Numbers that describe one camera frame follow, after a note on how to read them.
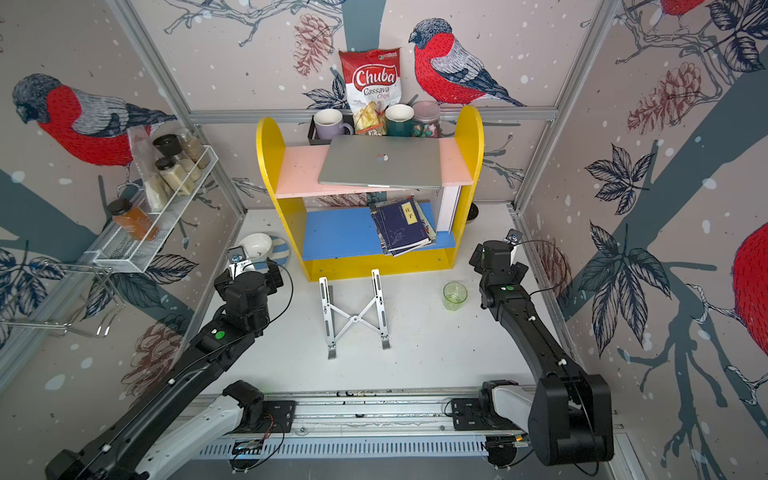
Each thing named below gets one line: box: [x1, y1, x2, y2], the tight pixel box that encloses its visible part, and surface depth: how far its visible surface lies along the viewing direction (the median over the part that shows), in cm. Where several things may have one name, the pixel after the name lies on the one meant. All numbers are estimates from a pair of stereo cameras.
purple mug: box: [313, 108, 353, 140], surface depth 85 cm
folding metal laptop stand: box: [319, 269, 391, 360], surface depth 87 cm
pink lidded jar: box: [412, 100, 442, 139], surface depth 87 cm
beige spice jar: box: [155, 156, 196, 196], surface depth 79 cm
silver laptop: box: [318, 135, 442, 189], surface depth 76 cm
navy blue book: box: [370, 197, 437, 257], surface depth 94 cm
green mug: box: [384, 103, 415, 138], surface depth 85 cm
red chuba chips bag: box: [339, 48, 402, 136], surface depth 83 cm
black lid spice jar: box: [152, 134, 202, 181], surface depth 81 cm
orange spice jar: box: [108, 199, 159, 241], surface depth 68 cm
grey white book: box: [436, 185, 462, 234], surface depth 87 cm
